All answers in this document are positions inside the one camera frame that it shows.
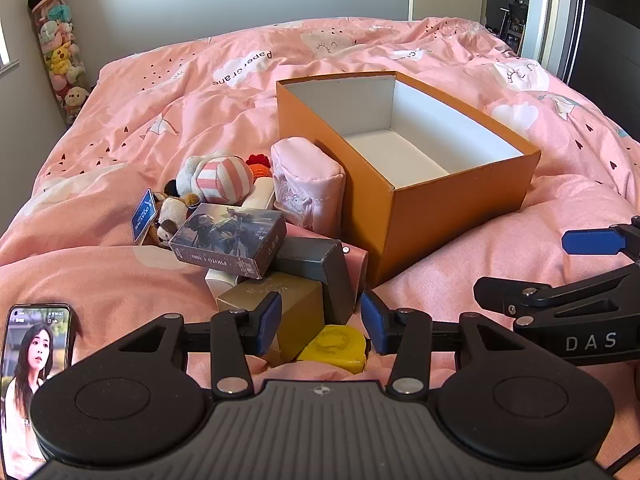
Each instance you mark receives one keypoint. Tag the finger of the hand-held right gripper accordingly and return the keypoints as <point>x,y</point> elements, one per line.
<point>550,300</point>
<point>590,241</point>

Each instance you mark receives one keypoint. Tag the clear tube of plush toys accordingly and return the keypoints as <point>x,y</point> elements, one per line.
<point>60,55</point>

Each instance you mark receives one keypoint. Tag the dark grey box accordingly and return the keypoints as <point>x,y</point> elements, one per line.
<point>310,260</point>

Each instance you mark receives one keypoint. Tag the orange crochet ball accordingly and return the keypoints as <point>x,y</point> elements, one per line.
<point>259,167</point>

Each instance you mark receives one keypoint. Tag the smartphone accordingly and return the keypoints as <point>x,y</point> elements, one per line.
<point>30,360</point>

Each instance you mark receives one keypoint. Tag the yellow round container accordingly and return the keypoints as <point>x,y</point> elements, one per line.
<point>330,347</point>

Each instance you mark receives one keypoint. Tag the pink fabric pouch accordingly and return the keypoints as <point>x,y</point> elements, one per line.
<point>305,180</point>

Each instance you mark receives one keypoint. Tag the dark wardrobe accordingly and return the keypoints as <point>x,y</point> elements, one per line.
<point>605,25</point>

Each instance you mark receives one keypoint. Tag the brown dog plush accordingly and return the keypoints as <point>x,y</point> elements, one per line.
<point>171,215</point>

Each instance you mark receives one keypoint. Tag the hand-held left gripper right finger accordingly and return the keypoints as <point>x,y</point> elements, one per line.
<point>374,327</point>

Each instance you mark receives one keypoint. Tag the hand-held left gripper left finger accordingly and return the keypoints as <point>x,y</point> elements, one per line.
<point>268,322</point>

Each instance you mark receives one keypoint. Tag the gold box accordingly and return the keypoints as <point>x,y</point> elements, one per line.
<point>300,305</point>

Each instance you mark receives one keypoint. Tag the white case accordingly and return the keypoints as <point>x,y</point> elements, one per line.
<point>260,195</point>

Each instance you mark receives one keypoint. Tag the pink striped panda plush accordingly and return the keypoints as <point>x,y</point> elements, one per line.
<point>220,177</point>

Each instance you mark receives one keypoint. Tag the dark photo card box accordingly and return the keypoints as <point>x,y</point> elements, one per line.
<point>225,230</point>

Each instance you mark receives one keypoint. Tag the window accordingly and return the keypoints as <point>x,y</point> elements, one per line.
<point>6,45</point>

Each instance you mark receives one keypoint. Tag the blue hang tag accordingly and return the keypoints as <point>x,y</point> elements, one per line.
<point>144,215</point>

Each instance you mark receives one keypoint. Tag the pink printed blanket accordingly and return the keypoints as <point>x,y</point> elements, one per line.
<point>150,110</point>

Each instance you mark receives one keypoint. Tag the small white box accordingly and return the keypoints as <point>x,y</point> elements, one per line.
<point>220,284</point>

